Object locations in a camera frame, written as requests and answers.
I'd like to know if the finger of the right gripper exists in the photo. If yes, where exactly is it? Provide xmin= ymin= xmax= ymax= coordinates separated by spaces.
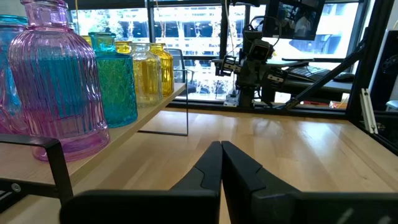
xmin=252 ymin=61 xmax=265 ymax=90
xmin=241 ymin=60 xmax=253 ymax=88

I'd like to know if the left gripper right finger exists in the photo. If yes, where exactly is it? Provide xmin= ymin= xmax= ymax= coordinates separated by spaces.
xmin=221 ymin=140 xmax=398 ymax=224

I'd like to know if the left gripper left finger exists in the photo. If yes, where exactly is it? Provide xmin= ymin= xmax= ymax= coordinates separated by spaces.
xmin=58 ymin=141 xmax=223 ymax=224

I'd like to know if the round yellow glass vase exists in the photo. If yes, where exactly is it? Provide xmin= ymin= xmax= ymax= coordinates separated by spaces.
xmin=149 ymin=42 xmax=175 ymax=97

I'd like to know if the clear round glass vase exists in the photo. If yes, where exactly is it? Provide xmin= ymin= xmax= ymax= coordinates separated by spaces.
xmin=130 ymin=42 xmax=163 ymax=108

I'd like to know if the yellow diamond-textured glass vase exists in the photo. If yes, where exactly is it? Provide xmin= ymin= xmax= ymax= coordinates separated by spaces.
xmin=114 ymin=40 xmax=134 ymax=55

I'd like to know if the round teal glass vase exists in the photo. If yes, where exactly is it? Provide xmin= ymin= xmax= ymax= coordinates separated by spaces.
xmin=88 ymin=32 xmax=139 ymax=128

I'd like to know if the large pink ribbed glass vase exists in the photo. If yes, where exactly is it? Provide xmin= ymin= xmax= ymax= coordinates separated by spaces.
xmin=7 ymin=0 xmax=110 ymax=162

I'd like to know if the small pink glass vase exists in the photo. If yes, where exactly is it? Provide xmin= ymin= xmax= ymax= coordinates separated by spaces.
xmin=0 ymin=71 xmax=30 ymax=135

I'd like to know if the square teal glass vase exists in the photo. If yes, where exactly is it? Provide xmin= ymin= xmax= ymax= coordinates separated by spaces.
xmin=0 ymin=14 xmax=29 ymax=116

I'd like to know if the wooden shelf with black legs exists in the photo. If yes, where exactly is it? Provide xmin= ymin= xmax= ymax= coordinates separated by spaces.
xmin=0 ymin=70 xmax=190 ymax=215

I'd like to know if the black computer keyboard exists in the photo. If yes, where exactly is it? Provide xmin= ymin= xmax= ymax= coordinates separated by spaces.
xmin=285 ymin=65 xmax=331 ymax=78

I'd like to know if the grey monitor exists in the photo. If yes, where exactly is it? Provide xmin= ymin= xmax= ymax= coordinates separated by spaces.
xmin=262 ymin=0 xmax=326 ymax=41

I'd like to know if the black computer mouse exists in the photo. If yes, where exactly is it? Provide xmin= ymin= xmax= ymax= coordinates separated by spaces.
xmin=333 ymin=72 xmax=356 ymax=83

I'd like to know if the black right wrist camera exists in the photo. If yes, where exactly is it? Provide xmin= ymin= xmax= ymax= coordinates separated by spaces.
xmin=248 ymin=39 xmax=275 ymax=62

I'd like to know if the black metal rig frame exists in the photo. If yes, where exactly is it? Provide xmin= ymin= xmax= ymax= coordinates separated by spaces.
xmin=166 ymin=0 xmax=398 ymax=156

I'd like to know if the silver metal bracket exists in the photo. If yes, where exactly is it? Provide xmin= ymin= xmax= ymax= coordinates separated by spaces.
xmin=359 ymin=88 xmax=379 ymax=135

